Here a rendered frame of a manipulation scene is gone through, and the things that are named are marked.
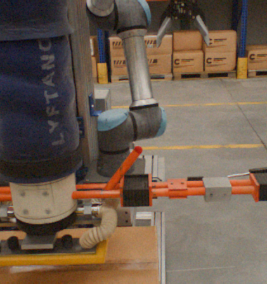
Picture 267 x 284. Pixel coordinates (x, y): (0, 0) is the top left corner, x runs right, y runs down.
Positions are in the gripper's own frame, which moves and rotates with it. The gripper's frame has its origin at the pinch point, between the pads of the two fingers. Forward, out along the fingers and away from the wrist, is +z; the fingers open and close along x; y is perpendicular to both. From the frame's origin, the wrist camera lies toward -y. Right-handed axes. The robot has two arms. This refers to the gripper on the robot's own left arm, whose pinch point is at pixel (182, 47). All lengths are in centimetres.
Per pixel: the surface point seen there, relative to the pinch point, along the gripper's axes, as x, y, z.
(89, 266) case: -29, 28, 58
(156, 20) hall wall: -20, -808, 47
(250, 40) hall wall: 184, -808, 99
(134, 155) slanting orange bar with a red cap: -13.7, 28.0, 23.3
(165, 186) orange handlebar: -6.1, 25.7, 33.5
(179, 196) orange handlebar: -2.3, 28.8, 34.8
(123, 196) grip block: -17.0, 31.1, 33.6
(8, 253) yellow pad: -46, 41, 44
